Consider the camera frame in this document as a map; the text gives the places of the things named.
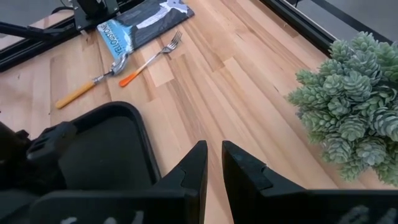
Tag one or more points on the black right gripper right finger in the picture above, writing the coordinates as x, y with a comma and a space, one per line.
242, 177

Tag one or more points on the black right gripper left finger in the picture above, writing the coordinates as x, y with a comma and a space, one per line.
194, 174

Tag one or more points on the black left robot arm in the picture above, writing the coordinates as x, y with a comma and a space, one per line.
93, 11

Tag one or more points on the black serving tray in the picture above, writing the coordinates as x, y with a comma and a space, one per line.
109, 149

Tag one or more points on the black diagonal bar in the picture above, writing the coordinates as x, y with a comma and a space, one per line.
18, 29

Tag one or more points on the green potted artificial plant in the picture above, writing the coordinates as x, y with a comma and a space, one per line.
351, 105

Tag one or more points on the thin black frame bar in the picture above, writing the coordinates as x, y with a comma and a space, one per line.
351, 20

